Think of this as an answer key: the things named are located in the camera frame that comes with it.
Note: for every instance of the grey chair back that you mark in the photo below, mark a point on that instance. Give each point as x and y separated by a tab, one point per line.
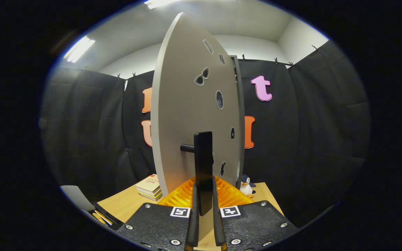
75	195

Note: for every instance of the penguin plush toy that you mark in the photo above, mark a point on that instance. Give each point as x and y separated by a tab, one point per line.
245	188

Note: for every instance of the long ceiling light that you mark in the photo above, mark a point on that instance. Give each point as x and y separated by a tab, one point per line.
161	3
79	49

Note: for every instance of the stack of books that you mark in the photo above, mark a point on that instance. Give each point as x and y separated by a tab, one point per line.
148	188

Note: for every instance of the black tray with yellow sticks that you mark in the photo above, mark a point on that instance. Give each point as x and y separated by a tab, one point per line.
112	219

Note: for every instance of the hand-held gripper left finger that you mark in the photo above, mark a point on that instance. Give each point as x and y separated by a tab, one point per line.
193	226

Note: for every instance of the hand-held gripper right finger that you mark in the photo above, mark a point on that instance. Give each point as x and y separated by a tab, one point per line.
218	226

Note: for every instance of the dark grey shoe cabinet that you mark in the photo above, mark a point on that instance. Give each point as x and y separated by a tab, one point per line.
242	122

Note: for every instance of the black backdrop cloth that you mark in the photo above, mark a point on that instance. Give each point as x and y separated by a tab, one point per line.
309	139

